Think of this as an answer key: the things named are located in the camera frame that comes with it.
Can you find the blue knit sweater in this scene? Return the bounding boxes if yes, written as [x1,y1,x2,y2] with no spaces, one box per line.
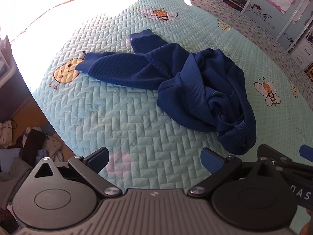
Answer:
[76,30,257,155]

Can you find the mint quilted bee bedspread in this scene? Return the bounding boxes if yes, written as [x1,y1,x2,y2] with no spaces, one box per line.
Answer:
[12,0,312,189]

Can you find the sliding door wardrobe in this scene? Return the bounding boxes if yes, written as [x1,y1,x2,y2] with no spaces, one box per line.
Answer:
[202,0,313,79]

